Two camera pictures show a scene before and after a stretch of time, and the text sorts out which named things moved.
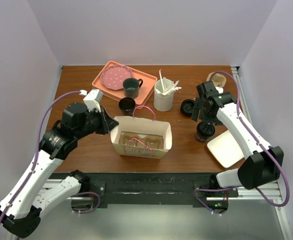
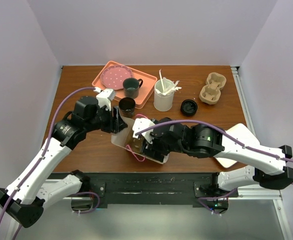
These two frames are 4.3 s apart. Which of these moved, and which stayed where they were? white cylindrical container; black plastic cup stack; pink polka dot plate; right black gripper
Moved: right black gripper
Stayed: pink polka dot plate; white cylindrical container; black plastic cup stack
